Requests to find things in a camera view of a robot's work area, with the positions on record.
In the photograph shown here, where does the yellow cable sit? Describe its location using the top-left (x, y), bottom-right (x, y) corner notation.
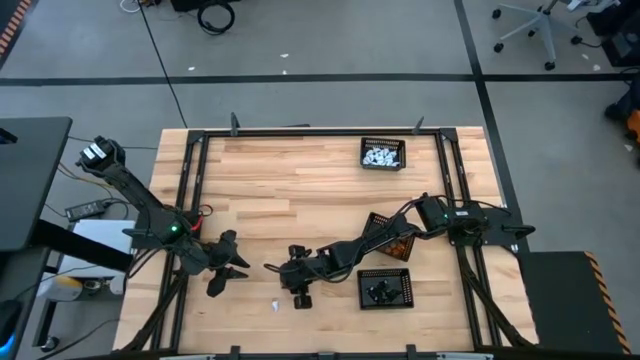
top-left (57, 162), bottom-right (117, 201)

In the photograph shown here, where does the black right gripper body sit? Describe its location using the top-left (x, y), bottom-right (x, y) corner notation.
top-left (278, 253), bottom-right (330, 296)

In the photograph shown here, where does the black power adapter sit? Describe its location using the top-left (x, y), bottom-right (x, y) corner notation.
top-left (64, 198), bottom-right (115, 223)

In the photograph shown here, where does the black desk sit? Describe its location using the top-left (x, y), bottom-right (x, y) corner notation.
top-left (0, 116), bottom-right (74, 253)

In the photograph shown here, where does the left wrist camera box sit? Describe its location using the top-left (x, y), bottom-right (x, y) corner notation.
top-left (221, 229), bottom-right (240, 254)

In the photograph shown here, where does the black equipment case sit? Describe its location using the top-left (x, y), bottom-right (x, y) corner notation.
top-left (584, 0), bottom-right (640, 69)

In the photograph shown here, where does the long black floor cable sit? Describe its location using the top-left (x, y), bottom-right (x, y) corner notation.
top-left (135, 0), bottom-right (190, 130)

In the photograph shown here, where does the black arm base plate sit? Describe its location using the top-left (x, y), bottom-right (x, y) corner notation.
top-left (443, 206), bottom-right (537, 250)
top-left (122, 211), bottom-right (202, 250)

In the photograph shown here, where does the black stand with caster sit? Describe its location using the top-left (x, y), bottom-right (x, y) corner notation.
top-left (30, 298), bottom-right (62, 354)

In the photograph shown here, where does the black cable coil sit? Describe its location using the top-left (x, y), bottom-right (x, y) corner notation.
top-left (197, 0), bottom-right (237, 36)

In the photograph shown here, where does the yellow white container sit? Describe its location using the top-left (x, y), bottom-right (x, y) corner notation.
top-left (37, 274), bottom-right (84, 302)

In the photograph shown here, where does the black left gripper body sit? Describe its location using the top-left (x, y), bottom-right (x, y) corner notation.
top-left (192, 241), bottom-right (250, 282)

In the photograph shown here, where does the grey office chair base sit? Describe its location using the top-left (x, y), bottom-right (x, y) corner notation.
top-left (491, 0), bottom-right (584, 72)

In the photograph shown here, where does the black slotted plastic basket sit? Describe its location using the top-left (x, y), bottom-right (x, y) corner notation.
top-left (356, 267), bottom-right (415, 310)
top-left (362, 211), bottom-right (418, 264)
top-left (359, 136), bottom-right (408, 173)

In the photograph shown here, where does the black platform hazard stripe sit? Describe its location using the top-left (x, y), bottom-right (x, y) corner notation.
top-left (516, 249), bottom-right (634, 356)

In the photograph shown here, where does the black mat orange stripe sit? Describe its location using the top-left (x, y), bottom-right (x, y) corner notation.
top-left (0, 0), bottom-right (32, 64)

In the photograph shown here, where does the white flat box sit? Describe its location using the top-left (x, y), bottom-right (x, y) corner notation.
top-left (72, 218), bottom-right (137, 281)

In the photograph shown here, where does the black desk crossbar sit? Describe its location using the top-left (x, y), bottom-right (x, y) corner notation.
top-left (29, 219), bottom-right (135, 274)

